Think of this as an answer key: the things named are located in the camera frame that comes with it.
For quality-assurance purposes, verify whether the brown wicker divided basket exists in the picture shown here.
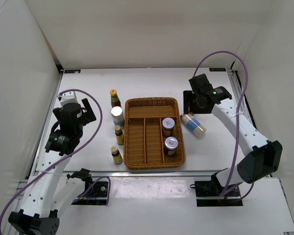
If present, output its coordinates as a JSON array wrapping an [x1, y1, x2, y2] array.
[[123, 97, 186, 170]]

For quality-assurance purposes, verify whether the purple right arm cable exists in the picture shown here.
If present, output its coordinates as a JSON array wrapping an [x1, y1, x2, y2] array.
[[192, 50, 255, 202]]

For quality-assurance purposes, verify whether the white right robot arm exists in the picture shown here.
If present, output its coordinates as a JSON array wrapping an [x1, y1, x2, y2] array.
[[183, 74, 283, 196]]

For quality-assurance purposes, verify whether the small yellow bottle tan cap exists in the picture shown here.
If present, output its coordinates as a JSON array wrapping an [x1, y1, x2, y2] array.
[[115, 125, 124, 145], [111, 146, 123, 164]]

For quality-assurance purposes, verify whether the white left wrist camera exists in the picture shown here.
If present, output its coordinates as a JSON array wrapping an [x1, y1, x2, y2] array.
[[57, 91, 78, 107]]

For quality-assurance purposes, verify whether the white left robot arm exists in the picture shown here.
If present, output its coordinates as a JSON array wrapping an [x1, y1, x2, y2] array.
[[8, 95, 96, 235]]

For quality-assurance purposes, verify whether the red sauce bottle yellow cap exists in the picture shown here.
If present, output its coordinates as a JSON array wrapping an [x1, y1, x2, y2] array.
[[110, 89, 121, 108]]

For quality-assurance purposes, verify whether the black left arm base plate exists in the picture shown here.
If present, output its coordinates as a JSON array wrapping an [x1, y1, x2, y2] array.
[[72, 176, 111, 206]]

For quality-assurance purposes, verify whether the white spice jar silver lid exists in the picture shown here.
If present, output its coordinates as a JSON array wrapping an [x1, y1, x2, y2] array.
[[180, 114, 206, 137], [111, 106, 124, 128]]

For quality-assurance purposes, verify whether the aluminium frame rail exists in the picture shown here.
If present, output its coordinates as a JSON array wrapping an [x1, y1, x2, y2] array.
[[2, 60, 64, 235]]

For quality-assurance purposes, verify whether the dark jar white lid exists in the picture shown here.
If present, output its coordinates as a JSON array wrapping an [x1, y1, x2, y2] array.
[[162, 117, 175, 137], [164, 137, 179, 156]]

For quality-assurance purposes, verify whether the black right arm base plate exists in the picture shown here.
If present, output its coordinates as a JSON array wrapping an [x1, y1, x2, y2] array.
[[190, 181, 243, 207]]

